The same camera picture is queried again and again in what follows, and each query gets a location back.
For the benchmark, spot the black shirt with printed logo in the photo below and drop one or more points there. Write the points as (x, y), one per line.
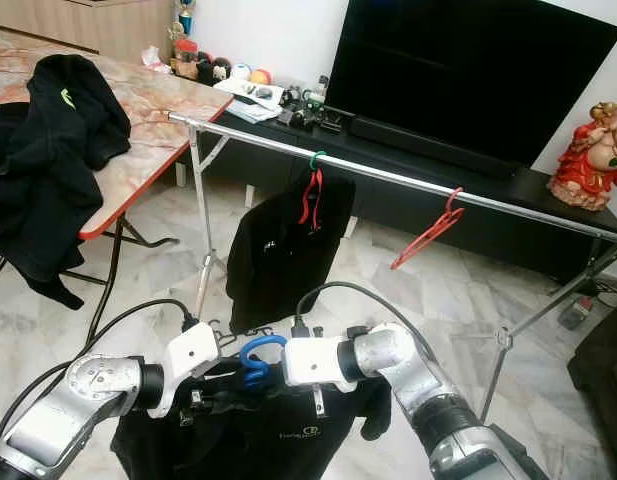
(248, 445)

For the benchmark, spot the black shirt with green logo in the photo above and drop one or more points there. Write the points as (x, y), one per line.
(63, 170)

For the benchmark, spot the silver metal clothes rack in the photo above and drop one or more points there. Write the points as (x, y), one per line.
(258, 139)

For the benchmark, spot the grey power adapter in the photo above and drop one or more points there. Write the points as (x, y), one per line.
(573, 312)

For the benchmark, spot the red laughing buddha statue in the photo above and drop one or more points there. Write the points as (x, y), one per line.
(588, 165)

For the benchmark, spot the green plastic hanger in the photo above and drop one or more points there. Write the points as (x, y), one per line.
(315, 158)

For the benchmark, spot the blue plastic hanger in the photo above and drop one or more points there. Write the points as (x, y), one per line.
(248, 352)

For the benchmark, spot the black shirt with red trim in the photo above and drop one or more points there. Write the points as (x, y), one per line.
(283, 260)

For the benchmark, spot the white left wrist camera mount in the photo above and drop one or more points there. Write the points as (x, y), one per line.
(183, 360)

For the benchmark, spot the stack of white papers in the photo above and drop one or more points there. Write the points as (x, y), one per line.
(243, 102)

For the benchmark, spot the jar with red lid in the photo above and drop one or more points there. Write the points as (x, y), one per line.
(186, 60)

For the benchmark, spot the black soundbar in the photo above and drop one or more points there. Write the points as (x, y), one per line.
(428, 148)

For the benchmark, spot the pink tissue packet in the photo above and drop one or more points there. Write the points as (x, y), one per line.
(158, 59)

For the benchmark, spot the white and blue round plush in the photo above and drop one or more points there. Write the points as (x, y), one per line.
(241, 73)

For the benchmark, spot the orange round plush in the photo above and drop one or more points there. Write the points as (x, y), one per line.
(260, 76)

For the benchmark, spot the blue and gold trophy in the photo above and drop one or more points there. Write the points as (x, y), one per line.
(185, 16)

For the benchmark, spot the light wooden cabinet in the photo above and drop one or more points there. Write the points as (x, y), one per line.
(98, 25)

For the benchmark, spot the small black device box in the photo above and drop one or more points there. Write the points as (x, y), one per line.
(331, 124)

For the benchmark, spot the long black tv console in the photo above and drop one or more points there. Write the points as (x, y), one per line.
(528, 250)

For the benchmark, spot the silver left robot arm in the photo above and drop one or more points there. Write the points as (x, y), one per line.
(88, 395)

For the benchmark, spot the marble pattern folding table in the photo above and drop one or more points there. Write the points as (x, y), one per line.
(158, 100)

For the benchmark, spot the small clear bottle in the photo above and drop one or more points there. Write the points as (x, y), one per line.
(320, 92)

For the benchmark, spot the black round plush toy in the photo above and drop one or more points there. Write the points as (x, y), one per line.
(214, 70)

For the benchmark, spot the large black television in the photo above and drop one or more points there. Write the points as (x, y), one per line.
(468, 70)

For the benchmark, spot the red plastic hanger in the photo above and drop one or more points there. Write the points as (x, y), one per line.
(436, 230)

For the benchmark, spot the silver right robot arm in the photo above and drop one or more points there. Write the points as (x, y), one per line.
(408, 365)

